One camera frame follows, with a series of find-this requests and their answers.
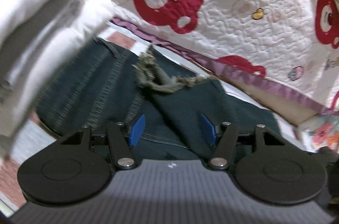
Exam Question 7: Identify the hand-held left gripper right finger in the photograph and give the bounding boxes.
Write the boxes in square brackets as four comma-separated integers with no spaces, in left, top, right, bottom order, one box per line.
[200,114,285,171]

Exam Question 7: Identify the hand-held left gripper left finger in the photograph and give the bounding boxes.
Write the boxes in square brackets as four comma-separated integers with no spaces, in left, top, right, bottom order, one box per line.
[60,114,146,171]

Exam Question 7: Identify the dark blue jeans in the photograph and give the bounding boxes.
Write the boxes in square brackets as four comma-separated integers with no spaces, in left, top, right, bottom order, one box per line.
[36,37,282,161]

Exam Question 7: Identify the colourful floral quilt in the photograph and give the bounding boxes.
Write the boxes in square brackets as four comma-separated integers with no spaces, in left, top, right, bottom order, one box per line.
[297,111,339,155]

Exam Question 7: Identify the cream folded blanket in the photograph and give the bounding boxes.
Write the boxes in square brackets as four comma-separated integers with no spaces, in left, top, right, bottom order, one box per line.
[0,0,116,159]

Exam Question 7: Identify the white bear-print quilt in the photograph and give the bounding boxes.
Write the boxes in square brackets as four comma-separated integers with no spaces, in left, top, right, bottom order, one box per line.
[78,0,339,127]

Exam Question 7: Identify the pale grey folded garment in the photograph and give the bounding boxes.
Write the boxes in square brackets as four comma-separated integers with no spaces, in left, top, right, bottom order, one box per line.
[0,0,82,88]

